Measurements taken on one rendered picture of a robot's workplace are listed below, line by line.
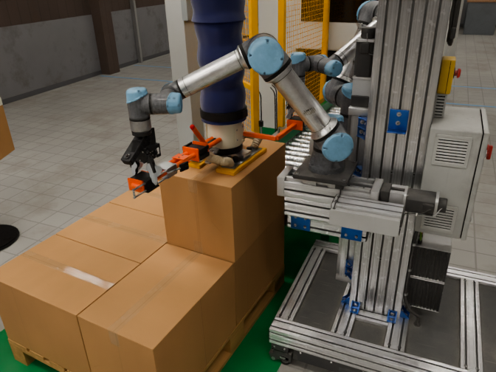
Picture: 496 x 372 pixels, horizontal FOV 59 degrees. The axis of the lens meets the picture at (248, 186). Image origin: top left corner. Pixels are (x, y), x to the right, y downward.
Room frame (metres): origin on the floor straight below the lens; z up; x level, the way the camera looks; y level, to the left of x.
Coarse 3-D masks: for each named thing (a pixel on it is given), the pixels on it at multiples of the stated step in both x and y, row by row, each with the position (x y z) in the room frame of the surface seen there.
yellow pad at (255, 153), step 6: (252, 150) 2.10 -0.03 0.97; (258, 150) 2.09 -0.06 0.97; (264, 150) 2.12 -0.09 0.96; (234, 156) 1.96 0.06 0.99; (246, 156) 2.01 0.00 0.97; (252, 156) 2.02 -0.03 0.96; (258, 156) 2.06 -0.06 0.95; (234, 162) 1.94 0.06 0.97; (240, 162) 1.94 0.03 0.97; (246, 162) 1.95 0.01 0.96; (216, 168) 1.89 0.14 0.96; (222, 168) 1.89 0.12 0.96; (228, 168) 1.89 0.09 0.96; (234, 168) 1.88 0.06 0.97; (240, 168) 1.89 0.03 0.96; (228, 174) 1.86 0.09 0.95; (234, 174) 1.85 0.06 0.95
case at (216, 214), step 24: (264, 144) 2.24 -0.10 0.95; (192, 168) 1.94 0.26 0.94; (264, 168) 2.02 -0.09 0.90; (168, 192) 1.89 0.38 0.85; (192, 192) 1.82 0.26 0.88; (216, 192) 1.76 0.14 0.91; (240, 192) 1.79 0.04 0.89; (264, 192) 2.01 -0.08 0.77; (168, 216) 1.90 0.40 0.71; (192, 216) 1.83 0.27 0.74; (216, 216) 1.76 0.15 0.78; (240, 216) 1.78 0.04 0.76; (264, 216) 2.01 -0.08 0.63; (168, 240) 1.91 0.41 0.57; (192, 240) 1.83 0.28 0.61; (216, 240) 1.77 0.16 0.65; (240, 240) 1.77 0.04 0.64
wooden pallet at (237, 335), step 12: (276, 276) 2.14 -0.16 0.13; (276, 288) 2.14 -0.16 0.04; (264, 300) 2.06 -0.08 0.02; (252, 312) 1.96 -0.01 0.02; (240, 324) 1.75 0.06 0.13; (252, 324) 1.87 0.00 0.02; (240, 336) 1.75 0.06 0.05; (12, 348) 1.68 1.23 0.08; (24, 348) 1.62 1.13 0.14; (228, 348) 1.67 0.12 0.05; (24, 360) 1.64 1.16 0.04; (48, 360) 1.56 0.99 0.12; (216, 360) 1.62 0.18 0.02
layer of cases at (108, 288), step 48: (48, 240) 1.97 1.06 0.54; (96, 240) 1.96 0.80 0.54; (144, 240) 1.95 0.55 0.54; (0, 288) 1.64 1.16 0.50; (48, 288) 1.58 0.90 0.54; (96, 288) 1.57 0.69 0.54; (144, 288) 1.56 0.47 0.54; (192, 288) 1.55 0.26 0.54; (240, 288) 1.77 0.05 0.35; (48, 336) 1.51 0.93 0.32; (96, 336) 1.35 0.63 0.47; (144, 336) 1.27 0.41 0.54; (192, 336) 1.41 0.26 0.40
